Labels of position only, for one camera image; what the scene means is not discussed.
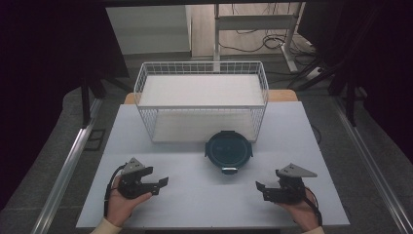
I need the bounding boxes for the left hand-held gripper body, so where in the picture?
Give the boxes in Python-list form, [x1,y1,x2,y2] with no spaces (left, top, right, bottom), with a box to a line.
[116,157,154,200]

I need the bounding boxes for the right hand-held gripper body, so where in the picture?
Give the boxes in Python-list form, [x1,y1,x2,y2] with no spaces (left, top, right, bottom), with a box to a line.
[275,162,319,205]

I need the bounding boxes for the person's left hand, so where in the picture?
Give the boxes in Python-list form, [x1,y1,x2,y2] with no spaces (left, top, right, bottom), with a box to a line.
[105,175,153,228]

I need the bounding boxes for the person's right hand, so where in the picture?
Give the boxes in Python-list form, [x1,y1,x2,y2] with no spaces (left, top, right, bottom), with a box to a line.
[275,189,321,233]

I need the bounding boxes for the dark round lidded container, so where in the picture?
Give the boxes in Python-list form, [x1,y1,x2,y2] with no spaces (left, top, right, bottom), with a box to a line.
[204,130,254,176]

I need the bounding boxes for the wooden table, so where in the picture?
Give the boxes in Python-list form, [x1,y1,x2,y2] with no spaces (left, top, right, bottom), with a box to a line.
[124,89,299,105]

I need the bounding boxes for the black stand legs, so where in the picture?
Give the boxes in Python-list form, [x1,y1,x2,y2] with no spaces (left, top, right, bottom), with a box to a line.
[286,57,368,128]
[79,73,134,129]

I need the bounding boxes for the white power strip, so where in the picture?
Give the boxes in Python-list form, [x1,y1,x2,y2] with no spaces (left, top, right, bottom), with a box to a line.
[305,65,324,81]

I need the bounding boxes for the dark curtain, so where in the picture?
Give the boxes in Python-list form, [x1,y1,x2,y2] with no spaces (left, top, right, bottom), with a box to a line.
[296,0,413,164]
[0,0,131,213]

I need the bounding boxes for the white cabinet panel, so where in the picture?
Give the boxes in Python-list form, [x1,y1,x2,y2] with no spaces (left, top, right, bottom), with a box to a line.
[105,4,193,56]

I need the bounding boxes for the left hand-held gripper black cable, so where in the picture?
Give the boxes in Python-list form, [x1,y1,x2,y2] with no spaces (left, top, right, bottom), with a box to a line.
[103,164,127,218]

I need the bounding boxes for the hand-held gripper black cable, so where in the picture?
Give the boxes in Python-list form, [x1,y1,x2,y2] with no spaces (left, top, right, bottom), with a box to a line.
[103,164,127,218]
[303,186,323,227]

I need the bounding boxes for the right hand-held gripper black cable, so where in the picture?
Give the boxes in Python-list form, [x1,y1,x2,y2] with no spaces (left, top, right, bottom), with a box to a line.
[303,186,323,227]

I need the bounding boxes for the black floor frame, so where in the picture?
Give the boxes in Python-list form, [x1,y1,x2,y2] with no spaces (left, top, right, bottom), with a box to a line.
[84,128,107,152]

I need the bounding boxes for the metal floor rail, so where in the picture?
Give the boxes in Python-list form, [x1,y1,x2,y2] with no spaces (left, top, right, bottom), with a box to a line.
[30,97,104,234]
[333,97,413,234]

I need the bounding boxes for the white wire basket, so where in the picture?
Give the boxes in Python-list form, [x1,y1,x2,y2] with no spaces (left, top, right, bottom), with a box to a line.
[132,60,270,144]

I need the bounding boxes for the black floor cables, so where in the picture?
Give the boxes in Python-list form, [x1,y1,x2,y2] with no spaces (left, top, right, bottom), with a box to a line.
[217,3,320,67]

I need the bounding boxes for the white desk frame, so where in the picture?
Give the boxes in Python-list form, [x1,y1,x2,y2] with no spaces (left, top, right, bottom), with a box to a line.
[211,2,307,73]

